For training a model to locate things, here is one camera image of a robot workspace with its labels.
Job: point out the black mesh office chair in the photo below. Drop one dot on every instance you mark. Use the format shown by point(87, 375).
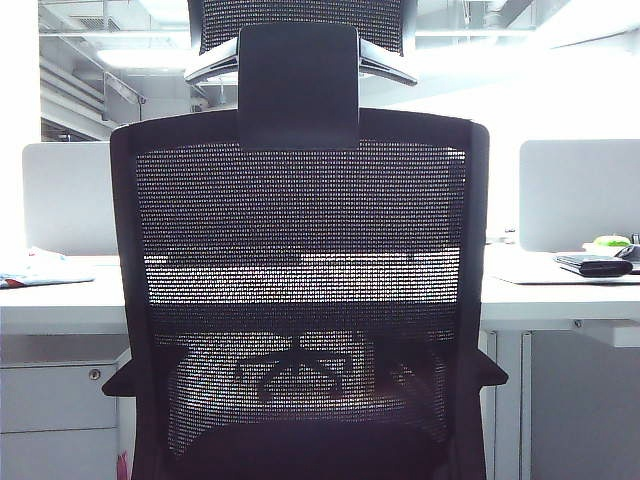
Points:
point(300, 225)

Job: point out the black chair star base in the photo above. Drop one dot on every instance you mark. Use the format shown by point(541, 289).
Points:
point(299, 356)

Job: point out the dark flat rectangular device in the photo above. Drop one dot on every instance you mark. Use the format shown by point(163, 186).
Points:
point(570, 259)

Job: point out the grey desk partition screen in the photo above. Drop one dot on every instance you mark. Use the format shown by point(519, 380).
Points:
point(70, 200)
point(580, 200)

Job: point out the white square table leg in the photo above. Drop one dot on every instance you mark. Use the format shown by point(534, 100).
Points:
point(507, 425)

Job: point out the white printed paper sheet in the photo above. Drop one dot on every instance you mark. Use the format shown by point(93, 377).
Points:
point(45, 272)

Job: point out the black soft pouch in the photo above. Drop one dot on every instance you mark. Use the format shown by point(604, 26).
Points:
point(605, 269)

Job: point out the cup with green lid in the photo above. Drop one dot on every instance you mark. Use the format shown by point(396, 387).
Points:
point(610, 241)

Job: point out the small pink item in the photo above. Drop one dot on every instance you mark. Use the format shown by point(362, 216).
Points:
point(122, 467)

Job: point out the black computer mouse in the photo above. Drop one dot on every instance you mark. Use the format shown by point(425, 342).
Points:
point(630, 251)

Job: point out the white drawer cabinet with lock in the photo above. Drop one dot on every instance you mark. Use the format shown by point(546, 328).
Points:
point(50, 400)

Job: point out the white side cabinet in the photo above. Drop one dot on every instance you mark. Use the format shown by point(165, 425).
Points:
point(585, 410)

